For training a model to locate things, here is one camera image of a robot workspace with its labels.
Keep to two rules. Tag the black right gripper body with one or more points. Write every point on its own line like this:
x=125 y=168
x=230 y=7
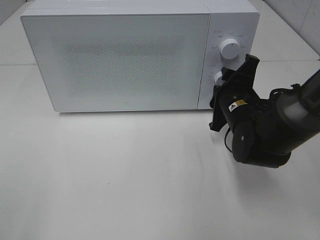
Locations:
x=232 y=93

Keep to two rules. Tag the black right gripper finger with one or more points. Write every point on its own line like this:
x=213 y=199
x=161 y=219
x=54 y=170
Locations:
x=214 y=92
x=227 y=74

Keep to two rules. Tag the white microwave oven body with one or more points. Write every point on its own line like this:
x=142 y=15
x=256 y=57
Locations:
x=227 y=18

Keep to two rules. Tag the white timer knob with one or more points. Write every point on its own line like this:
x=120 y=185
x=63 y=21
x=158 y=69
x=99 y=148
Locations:
x=217 y=79

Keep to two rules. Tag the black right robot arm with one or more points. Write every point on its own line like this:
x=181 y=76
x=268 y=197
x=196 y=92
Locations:
x=264 y=131

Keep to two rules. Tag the upper white power knob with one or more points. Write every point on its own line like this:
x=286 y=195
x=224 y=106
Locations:
x=229 y=48

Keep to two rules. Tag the white microwave door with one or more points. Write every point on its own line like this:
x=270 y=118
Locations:
x=96 y=63

